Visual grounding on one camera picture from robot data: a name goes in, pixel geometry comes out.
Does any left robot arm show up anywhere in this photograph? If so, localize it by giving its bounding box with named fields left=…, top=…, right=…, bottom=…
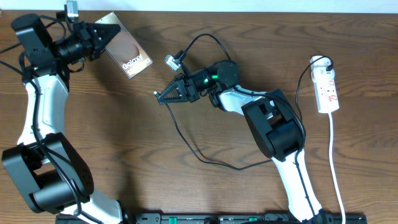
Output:
left=2, top=12, right=129, bottom=223

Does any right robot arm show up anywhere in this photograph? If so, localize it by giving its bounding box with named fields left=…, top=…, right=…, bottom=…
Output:
left=156, top=56, right=323, bottom=223

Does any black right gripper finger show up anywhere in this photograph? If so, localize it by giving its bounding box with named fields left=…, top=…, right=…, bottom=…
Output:
left=162, top=76, right=183, bottom=93
left=157, top=88, right=187, bottom=104

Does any white power strip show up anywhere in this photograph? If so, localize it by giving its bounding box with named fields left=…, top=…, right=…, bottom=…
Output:
left=311, top=67, right=340, bottom=114

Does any black charger cable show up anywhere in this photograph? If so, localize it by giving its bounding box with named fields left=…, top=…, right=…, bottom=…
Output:
left=153, top=56, right=335, bottom=171

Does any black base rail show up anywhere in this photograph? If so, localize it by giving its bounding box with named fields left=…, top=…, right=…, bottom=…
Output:
left=133, top=212, right=368, bottom=224

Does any white USB charger plug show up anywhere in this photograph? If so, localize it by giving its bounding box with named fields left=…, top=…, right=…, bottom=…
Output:
left=310, top=55, right=334, bottom=72

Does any white power strip cord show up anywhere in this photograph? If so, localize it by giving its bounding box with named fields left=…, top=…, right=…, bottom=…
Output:
left=328, top=112, right=346, bottom=224

